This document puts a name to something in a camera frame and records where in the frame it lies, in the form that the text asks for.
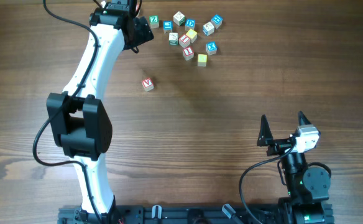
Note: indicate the red I block upper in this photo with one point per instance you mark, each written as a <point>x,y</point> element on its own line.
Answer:
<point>184,41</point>

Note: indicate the red i block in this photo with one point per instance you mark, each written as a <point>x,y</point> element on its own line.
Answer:
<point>188,53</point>
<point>184,41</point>

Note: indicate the blue picture block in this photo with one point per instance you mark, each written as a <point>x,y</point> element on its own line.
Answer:
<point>217,21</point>
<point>167,26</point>

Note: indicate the green Z letter block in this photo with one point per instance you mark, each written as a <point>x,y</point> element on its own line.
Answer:
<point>154,21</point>

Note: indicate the white green picture block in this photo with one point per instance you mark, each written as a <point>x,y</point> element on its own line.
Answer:
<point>173,38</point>

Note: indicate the red I block lower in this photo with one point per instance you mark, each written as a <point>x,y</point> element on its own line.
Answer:
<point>188,53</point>

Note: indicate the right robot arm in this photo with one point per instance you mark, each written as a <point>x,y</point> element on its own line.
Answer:
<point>308,184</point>

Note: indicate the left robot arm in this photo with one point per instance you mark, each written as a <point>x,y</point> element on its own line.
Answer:
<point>80,124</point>

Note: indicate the yellow S letter block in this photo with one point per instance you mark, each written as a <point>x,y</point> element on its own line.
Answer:
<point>202,60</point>

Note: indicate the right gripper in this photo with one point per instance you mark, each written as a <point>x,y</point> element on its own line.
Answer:
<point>265,139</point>

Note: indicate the red A letter block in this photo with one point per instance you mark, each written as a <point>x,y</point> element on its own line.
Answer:
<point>147,84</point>

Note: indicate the white green top block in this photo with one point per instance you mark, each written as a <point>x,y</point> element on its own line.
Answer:
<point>179,18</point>

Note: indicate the blue X letter block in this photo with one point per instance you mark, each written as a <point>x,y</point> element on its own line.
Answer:
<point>211,48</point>

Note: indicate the white blue side block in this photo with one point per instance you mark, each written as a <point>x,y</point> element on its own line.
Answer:
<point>208,28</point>

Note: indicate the blue picture block right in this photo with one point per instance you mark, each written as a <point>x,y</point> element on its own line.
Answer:
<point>217,21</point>

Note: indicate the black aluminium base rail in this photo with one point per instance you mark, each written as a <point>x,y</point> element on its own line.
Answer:
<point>197,214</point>

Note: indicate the yellow top block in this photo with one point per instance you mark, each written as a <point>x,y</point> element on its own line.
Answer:
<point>192,34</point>

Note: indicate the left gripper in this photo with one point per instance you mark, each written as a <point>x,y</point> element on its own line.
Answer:
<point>143,31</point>

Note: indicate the blue D letter block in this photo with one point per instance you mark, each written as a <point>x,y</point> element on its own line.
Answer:
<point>190,24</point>

